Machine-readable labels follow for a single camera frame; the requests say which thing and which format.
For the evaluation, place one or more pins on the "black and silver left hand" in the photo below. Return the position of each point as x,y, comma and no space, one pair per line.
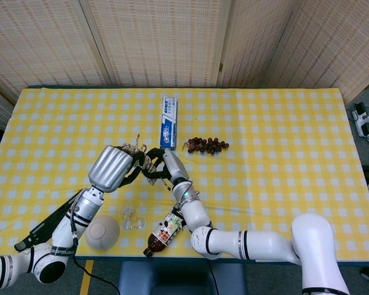
109,169

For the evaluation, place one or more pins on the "beige upturned bowl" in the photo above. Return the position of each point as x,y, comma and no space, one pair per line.
106,233

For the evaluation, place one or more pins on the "yellow white checkered tablecloth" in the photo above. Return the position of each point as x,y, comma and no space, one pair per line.
280,184

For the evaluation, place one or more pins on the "woven folding screen panel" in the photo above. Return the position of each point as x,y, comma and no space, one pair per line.
252,43
160,40
40,40
335,46

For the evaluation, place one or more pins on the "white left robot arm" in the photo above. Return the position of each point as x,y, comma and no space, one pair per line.
61,233

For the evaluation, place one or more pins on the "black and silver right hand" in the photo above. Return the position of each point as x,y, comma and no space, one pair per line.
176,167

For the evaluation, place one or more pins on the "brown tea bottle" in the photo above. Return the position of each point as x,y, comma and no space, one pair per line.
164,235

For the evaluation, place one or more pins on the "black flat bracket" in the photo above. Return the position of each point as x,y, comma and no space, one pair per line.
47,222

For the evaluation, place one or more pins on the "dark red grape bunch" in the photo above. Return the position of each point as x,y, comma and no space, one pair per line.
207,146

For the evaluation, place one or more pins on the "blue toothpaste box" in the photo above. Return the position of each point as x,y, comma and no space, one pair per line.
169,129

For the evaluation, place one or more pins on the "clear twisted plastic piece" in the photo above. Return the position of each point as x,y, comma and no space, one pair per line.
127,222

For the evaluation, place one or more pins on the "white power strip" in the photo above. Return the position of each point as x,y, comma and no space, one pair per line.
363,121

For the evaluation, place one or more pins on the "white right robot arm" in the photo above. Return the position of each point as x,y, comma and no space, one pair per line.
264,242

